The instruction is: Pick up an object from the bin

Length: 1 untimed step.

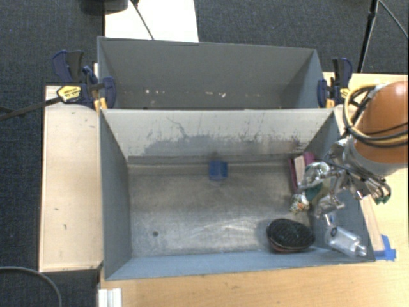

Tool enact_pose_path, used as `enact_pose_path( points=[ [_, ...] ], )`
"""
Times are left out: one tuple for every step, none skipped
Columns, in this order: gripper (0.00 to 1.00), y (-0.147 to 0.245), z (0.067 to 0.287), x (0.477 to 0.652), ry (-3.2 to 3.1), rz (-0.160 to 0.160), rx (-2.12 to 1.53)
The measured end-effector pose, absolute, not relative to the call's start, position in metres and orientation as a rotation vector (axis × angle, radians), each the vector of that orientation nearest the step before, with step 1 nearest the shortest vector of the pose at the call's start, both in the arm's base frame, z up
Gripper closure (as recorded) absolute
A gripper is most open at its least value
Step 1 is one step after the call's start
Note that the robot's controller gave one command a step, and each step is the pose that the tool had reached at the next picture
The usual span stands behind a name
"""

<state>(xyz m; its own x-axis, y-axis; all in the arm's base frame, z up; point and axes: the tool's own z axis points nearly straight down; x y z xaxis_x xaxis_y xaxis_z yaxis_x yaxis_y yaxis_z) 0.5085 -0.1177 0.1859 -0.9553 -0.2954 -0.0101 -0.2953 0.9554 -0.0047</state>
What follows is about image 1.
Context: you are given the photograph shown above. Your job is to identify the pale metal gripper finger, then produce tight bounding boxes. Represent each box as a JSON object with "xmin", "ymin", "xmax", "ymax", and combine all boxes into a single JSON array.
[
  {"xmin": 314, "ymin": 193, "xmax": 346, "ymax": 219},
  {"xmin": 297, "ymin": 161, "xmax": 337, "ymax": 191}
]

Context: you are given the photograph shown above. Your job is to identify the purple and white box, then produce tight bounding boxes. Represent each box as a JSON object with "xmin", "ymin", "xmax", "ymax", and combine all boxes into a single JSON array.
[{"xmin": 287, "ymin": 151, "xmax": 316, "ymax": 193}]

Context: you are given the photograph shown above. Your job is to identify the teal and white object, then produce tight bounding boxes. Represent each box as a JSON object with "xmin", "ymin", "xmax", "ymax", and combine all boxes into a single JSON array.
[{"xmin": 305, "ymin": 181, "xmax": 330, "ymax": 204}]

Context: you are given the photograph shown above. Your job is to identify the white floral patterned object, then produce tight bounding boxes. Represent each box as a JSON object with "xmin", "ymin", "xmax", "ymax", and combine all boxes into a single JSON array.
[{"xmin": 289, "ymin": 193, "xmax": 311, "ymax": 216}]

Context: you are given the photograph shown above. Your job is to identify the clear plastic bottle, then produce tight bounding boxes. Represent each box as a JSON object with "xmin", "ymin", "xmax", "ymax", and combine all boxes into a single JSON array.
[{"xmin": 323, "ymin": 214, "xmax": 368, "ymax": 258}]

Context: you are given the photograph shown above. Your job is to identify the black oval brush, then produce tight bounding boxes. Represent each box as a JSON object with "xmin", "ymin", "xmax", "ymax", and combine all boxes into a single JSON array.
[{"xmin": 265, "ymin": 217, "xmax": 316, "ymax": 254}]

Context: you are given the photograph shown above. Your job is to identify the blue sponge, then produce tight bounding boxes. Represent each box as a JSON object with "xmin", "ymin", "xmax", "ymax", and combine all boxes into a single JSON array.
[{"xmin": 208, "ymin": 159, "xmax": 229, "ymax": 181}]

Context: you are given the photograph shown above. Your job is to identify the grey metal bin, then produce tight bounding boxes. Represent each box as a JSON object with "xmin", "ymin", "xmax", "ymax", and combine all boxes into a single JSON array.
[{"xmin": 96, "ymin": 36, "xmax": 376, "ymax": 281}]

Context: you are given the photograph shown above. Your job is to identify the pale wood board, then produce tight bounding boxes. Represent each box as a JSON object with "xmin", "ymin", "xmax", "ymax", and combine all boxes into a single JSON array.
[{"xmin": 38, "ymin": 86, "xmax": 104, "ymax": 272}]

